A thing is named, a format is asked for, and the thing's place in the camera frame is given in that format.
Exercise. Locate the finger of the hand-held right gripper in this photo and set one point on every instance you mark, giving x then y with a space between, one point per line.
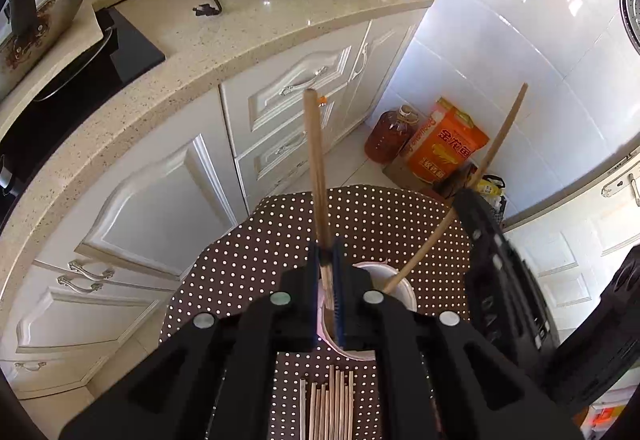
492 290
539 315

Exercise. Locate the wooden chopstick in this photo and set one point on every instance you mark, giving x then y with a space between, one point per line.
500 140
316 170

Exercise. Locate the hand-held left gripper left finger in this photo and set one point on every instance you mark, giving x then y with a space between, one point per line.
314 300

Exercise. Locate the brown polka dot tablecloth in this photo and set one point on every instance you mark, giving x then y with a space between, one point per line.
380 220

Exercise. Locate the round steel steamer rack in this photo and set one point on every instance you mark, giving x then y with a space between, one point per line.
632 20

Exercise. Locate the orange rice bag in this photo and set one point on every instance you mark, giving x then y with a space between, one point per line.
445 145

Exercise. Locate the steel wok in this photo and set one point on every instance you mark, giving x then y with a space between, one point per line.
50 20

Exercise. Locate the cardboard box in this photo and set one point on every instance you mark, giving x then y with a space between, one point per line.
400 170

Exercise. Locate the large cooking oil bottle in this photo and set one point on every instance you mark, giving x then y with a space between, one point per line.
387 135

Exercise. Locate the beige stove cover board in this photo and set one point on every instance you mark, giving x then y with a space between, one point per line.
95 27

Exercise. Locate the black cooktop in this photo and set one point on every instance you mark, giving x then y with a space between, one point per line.
132 45

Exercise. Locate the row of wooden chopsticks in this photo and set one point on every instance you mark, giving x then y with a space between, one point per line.
325 412

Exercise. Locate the cream kitchen cabinet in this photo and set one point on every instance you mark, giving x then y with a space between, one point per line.
225 50

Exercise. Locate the white paper cup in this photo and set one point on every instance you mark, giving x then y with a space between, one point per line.
376 275

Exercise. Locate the yellow bottle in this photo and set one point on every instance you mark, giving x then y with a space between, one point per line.
487 187

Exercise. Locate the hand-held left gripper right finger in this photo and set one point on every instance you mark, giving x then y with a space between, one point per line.
339 305

